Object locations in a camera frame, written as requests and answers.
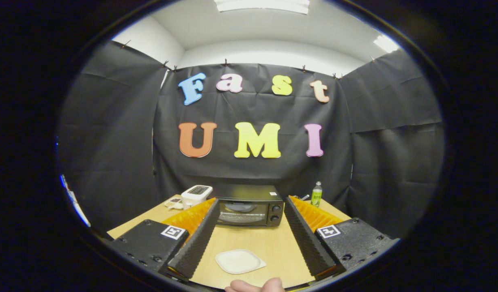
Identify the white pop-up toaster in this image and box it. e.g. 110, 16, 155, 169
181, 185, 213, 210

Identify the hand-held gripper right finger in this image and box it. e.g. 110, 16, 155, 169
283, 196, 400, 280

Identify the black toaster oven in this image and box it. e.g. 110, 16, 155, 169
214, 185, 285, 228

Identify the white plastic plate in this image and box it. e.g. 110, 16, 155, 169
215, 249, 267, 275

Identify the green drink bottle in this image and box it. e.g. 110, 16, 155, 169
310, 181, 323, 208

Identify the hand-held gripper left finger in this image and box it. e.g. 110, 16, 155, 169
109, 198, 220, 281

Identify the small ceiling light panel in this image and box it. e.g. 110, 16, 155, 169
373, 34, 400, 54

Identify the long ceiling light panel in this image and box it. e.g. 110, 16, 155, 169
214, 0, 310, 15

